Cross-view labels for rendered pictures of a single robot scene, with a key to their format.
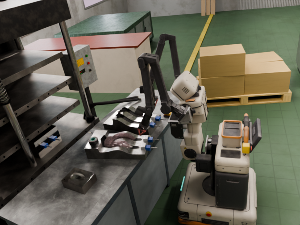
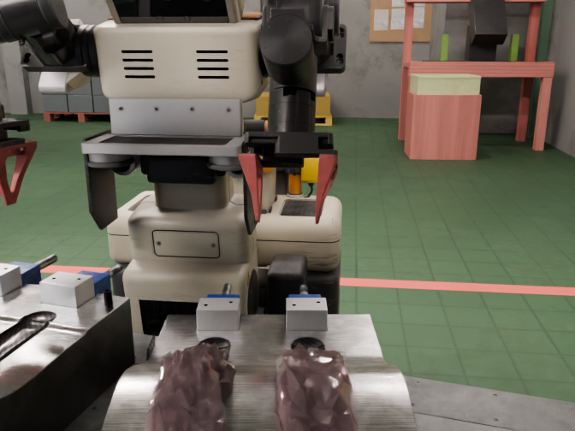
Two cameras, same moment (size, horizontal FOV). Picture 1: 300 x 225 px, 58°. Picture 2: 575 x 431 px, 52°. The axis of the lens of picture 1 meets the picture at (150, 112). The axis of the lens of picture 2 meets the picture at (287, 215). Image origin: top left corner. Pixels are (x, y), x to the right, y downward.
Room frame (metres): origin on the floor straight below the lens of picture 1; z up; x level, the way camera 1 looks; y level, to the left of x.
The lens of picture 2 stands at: (1.94, 0.73, 1.19)
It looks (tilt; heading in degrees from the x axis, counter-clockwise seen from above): 17 degrees down; 255
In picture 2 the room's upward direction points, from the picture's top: straight up
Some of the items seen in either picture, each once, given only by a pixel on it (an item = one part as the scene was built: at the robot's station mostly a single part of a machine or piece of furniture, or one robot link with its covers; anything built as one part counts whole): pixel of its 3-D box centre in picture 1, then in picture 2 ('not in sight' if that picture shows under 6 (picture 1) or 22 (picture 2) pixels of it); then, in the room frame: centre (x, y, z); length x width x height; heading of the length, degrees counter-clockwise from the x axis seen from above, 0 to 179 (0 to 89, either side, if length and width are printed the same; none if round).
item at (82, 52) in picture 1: (91, 110); not in sight; (2.76, 0.66, 0.73); 0.30 x 0.22 x 1.47; 148
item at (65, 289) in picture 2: (153, 125); (92, 284); (2.01, -0.01, 0.89); 0.13 x 0.05 x 0.05; 57
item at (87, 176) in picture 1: (79, 180); not in sight; (1.51, 0.59, 0.83); 0.20 x 0.15 x 0.07; 58
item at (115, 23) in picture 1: (109, 38); not in sight; (7.32, 0.77, 0.43); 2.07 x 1.89 x 0.85; 159
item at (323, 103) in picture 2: not in sight; (293, 108); (-0.41, -7.83, 0.21); 1.19 x 0.86 x 0.42; 159
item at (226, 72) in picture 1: (239, 68); not in sight; (3.99, -1.54, 0.42); 1.50 x 1.14 x 0.84; 69
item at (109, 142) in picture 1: (118, 139); (252, 397); (1.86, 0.30, 0.90); 0.26 x 0.18 x 0.08; 75
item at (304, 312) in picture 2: (149, 147); (305, 306); (1.74, 0.05, 0.85); 0.13 x 0.05 x 0.05; 75
